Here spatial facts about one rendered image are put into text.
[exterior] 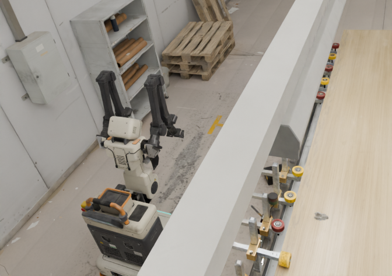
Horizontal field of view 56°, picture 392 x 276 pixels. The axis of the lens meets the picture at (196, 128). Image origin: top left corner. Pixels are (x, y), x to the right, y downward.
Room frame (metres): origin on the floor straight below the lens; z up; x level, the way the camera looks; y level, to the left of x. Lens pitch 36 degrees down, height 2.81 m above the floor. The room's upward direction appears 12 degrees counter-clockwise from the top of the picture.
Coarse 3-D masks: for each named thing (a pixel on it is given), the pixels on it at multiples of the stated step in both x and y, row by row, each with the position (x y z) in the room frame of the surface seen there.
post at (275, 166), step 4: (272, 164) 1.75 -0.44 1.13; (276, 164) 1.74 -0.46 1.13; (272, 168) 1.74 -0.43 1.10; (276, 168) 1.72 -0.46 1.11; (272, 172) 1.74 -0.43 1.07; (276, 172) 1.72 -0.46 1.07; (272, 176) 1.74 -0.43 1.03; (276, 176) 1.72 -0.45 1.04; (276, 180) 1.72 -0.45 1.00; (276, 184) 1.72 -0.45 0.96; (276, 188) 1.73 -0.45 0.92; (276, 192) 1.73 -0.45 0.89; (280, 204) 1.75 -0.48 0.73
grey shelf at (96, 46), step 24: (120, 0) 4.58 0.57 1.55; (72, 24) 4.20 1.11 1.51; (96, 24) 4.02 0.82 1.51; (120, 24) 4.62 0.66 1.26; (144, 24) 4.80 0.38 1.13; (96, 48) 4.08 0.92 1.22; (144, 48) 4.57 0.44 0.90; (96, 72) 4.15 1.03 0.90; (120, 72) 4.03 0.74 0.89; (144, 72) 4.67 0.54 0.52; (120, 96) 4.03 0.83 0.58; (144, 96) 4.69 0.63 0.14; (168, 96) 4.75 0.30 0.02
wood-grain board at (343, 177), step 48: (384, 48) 3.30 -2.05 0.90; (336, 96) 2.65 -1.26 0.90; (384, 96) 2.51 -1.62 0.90; (336, 144) 2.05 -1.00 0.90; (384, 144) 1.95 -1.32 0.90; (336, 192) 1.61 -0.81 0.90; (384, 192) 1.53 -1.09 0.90; (288, 240) 1.33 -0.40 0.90; (336, 240) 1.26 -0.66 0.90; (384, 240) 1.20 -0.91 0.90
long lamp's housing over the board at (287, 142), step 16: (336, 0) 1.09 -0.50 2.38; (336, 16) 1.02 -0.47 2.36; (320, 32) 0.89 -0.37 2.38; (336, 32) 0.97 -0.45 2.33; (320, 48) 0.82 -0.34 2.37; (304, 64) 0.74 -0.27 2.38; (320, 64) 0.77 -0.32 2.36; (304, 80) 0.68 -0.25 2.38; (320, 80) 0.73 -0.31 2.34; (304, 96) 0.63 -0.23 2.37; (288, 112) 0.57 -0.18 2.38; (304, 112) 0.60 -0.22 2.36; (288, 128) 0.53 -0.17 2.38; (304, 128) 0.56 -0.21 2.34; (288, 144) 0.53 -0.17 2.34
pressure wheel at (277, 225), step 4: (276, 220) 1.48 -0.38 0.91; (280, 220) 1.48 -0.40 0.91; (272, 224) 1.46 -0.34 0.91; (276, 224) 1.45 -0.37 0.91; (280, 224) 1.45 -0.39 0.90; (284, 224) 1.44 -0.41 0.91; (272, 228) 1.44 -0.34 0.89; (276, 228) 1.42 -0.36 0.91; (280, 228) 1.42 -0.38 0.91; (284, 228) 1.43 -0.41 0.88
